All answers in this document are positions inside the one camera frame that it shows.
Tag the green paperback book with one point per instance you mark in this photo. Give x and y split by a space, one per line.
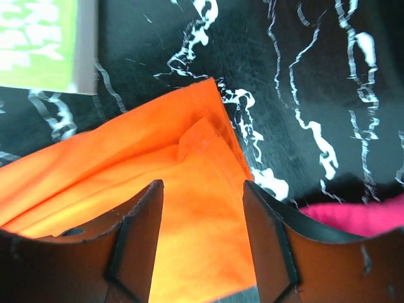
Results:
49 45

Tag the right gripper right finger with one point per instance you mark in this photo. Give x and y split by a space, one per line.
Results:
297 259

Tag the folded magenta t shirt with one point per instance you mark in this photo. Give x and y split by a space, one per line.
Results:
359 219

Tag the orange t shirt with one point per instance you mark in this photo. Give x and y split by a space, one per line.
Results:
183 138

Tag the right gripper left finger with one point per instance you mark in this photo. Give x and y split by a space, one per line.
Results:
107 259

